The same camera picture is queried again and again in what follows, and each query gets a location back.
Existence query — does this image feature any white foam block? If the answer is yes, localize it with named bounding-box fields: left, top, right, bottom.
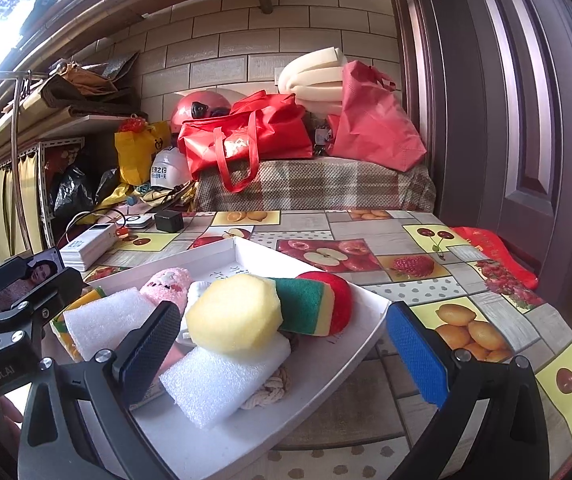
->
left=63, top=290, right=154, bottom=361
left=158, top=332, right=291, bottom=431

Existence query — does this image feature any yellow curtain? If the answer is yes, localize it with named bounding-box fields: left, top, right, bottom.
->
left=0, top=155, right=47, bottom=261

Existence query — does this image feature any yellow plastic bag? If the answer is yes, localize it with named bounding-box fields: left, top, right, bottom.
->
left=114, top=120, right=171, bottom=186

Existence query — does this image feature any plaid covered bench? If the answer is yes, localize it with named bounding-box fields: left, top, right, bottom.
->
left=195, top=156, right=437, bottom=212

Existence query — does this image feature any brown panelled door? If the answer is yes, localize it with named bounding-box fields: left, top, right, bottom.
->
left=391, top=0, right=572, bottom=351

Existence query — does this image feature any cream foam roll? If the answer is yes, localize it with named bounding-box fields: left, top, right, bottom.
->
left=277, top=46, right=347, bottom=116

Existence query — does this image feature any smartphone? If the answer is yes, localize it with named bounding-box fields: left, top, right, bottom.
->
left=0, top=247, right=65, bottom=311

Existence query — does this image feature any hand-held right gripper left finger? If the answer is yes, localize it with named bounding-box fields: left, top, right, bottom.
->
left=18, top=301, right=183, bottom=480

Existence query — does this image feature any black plastic bag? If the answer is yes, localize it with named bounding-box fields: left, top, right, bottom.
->
left=51, top=165, right=119, bottom=216

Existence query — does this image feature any white power bank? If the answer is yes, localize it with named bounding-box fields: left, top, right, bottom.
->
left=59, top=223, right=119, bottom=272

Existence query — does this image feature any fruit print tablecloth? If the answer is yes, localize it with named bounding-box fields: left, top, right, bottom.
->
left=81, top=209, right=572, bottom=480

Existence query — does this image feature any yellow tissue pack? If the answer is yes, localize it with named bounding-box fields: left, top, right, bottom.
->
left=50, top=286, right=108, bottom=361

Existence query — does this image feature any cardboard stack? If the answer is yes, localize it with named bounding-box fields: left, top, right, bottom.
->
left=0, top=50, right=142, bottom=156

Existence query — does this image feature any white helmet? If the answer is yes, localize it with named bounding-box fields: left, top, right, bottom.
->
left=149, top=146, right=194, bottom=191

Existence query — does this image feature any red helmet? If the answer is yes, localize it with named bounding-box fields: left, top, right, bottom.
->
left=170, top=89, right=231, bottom=133

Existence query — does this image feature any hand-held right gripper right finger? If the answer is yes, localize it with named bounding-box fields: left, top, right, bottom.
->
left=386, top=301, right=551, bottom=480

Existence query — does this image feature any pale yellow octagonal sponge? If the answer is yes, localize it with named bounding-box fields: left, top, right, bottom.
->
left=185, top=274, right=284, bottom=359

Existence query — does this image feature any white rope knot toy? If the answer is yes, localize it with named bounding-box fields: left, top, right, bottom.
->
left=243, top=332, right=301, bottom=411

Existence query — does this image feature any red fabric bag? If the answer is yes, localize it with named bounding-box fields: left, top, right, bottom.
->
left=327, top=60, right=427, bottom=171

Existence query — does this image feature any red plush ball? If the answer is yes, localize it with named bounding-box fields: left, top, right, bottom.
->
left=296, top=271, right=353, bottom=336

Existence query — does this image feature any pink plush toy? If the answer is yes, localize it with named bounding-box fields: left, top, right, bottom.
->
left=139, top=267, right=194, bottom=376

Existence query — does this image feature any white cardboard box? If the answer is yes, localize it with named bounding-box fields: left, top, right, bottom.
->
left=53, top=236, right=391, bottom=480

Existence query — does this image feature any red tote bag with handles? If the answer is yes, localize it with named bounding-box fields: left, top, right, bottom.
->
left=177, top=91, right=314, bottom=193

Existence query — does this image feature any metal rack shelf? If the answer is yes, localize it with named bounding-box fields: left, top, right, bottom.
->
left=0, top=112, right=132, bottom=261

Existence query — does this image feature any red printed gift bag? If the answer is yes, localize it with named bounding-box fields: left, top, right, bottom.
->
left=450, top=226, right=539, bottom=291

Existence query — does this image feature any black cube charger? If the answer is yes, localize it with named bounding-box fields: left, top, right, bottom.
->
left=154, top=211, right=185, bottom=233

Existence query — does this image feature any green yellow red sponge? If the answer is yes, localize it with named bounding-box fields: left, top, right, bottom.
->
left=268, top=276, right=337, bottom=337

